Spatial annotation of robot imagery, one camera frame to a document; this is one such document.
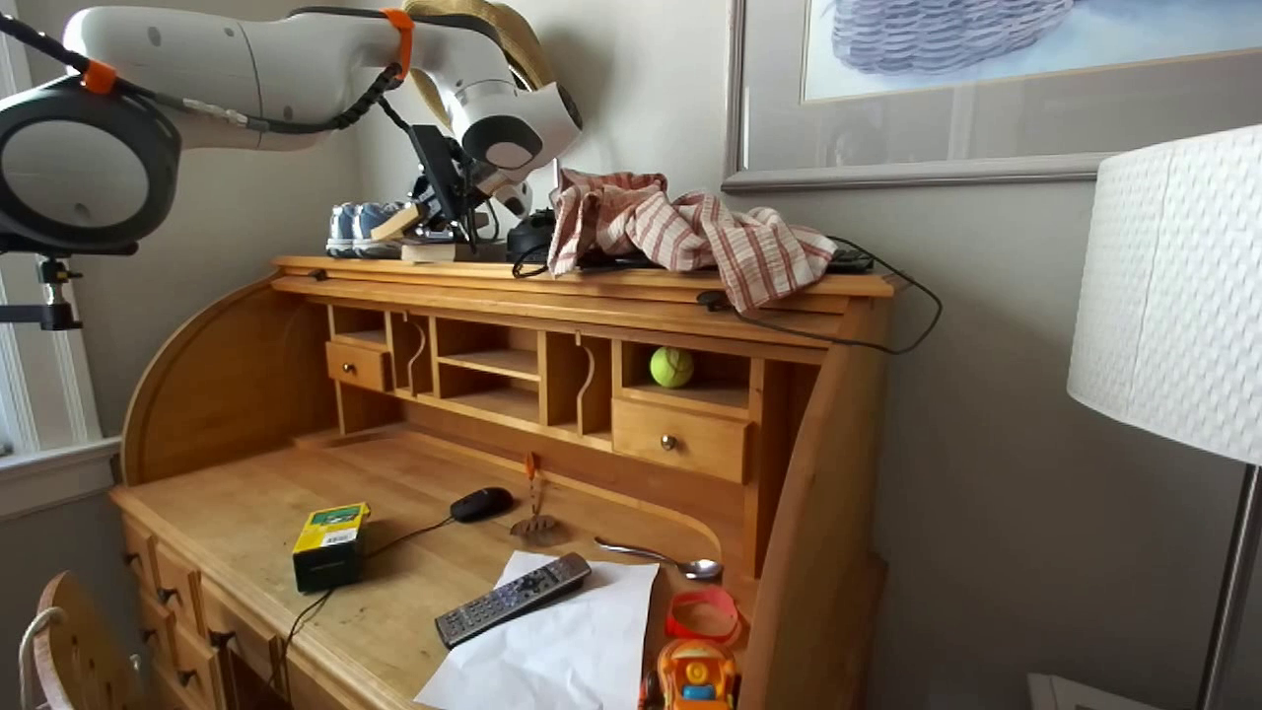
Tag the green tennis ball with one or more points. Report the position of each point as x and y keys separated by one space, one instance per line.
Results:
x=672 y=367

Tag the orange toy car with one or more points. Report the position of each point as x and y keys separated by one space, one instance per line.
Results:
x=695 y=678

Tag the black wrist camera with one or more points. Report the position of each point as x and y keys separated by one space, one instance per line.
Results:
x=428 y=152

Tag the wooden roll-top desk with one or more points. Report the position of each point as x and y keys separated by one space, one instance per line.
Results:
x=812 y=527

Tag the framed picture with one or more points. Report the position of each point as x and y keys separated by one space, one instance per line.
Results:
x=999 y=120

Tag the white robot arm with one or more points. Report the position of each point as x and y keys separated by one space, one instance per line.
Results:
x=260 y=65

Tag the book lying flat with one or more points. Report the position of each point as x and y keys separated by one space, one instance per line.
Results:
x=428 y=256

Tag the yellow green cardboard box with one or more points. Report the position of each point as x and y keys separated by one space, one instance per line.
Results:
x=330 y=541

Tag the black headphones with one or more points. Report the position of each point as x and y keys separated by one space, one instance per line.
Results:
x=531 y=237

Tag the metal spoon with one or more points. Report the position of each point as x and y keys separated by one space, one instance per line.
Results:
x=703 y=571

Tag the wooden chair back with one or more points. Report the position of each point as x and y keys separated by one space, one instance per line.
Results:
x=80 y=644

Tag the metal lamp pole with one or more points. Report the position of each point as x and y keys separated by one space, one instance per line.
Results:
x=1229 y=595

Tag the white paper sheet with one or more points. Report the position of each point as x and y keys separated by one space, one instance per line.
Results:
x=566 y=651

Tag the red striped cloth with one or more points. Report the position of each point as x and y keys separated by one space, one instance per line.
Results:
x=683 y=231

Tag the black computer mouse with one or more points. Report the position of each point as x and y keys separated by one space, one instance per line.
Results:
x=482 y=502

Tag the window with white blinds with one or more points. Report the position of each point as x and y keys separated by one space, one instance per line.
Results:
x=42 y=382

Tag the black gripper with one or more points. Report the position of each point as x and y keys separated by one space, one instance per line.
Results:
x=448 y=170

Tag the grey remote control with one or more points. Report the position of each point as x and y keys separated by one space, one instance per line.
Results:
x=515 y=599

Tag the white paperback book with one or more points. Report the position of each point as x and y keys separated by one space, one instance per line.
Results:
x=397 y=224

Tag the small wooden drawer with knob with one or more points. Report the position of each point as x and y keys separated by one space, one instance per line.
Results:
x=681 y=441
x=355 y=365

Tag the blue grey sneaker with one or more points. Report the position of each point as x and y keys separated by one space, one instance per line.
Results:
x=374 y=219
x=340 y=231

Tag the white lamp shade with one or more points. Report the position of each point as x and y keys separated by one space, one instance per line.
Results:
x=1170 y=289

